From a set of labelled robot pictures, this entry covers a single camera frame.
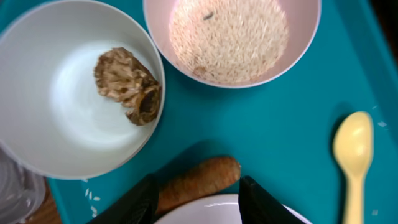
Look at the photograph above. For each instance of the clear plastic bin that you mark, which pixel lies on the clear plastic bin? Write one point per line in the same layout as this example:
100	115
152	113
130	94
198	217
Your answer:
22	191

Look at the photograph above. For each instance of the brown walnut piece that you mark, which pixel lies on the brown walnut piece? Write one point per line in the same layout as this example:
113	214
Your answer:
121	77

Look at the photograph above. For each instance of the pink bowl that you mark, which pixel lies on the pink bowl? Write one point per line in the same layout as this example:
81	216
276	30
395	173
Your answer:
303	18

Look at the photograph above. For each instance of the yellow plastic spoon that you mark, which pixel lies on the yellow plastic spoon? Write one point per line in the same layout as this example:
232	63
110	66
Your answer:
353	149

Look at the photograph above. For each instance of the orange carrot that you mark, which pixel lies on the orange carrot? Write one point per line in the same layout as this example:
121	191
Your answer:
208	177

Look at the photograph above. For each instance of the white bowl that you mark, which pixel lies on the white bowl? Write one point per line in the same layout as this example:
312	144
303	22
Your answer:
53	121

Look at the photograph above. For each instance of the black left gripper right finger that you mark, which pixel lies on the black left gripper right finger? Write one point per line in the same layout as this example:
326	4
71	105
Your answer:
258	206

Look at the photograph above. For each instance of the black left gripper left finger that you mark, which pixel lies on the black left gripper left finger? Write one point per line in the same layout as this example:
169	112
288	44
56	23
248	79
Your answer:
137	206

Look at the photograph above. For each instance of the pink plate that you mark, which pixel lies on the pink plate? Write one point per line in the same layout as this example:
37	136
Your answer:
219	209

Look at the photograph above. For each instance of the white rice pile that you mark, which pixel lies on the white rice pile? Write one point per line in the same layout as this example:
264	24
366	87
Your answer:
229	41

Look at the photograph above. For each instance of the teal tray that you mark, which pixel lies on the teal tray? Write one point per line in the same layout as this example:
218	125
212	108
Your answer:
281	132

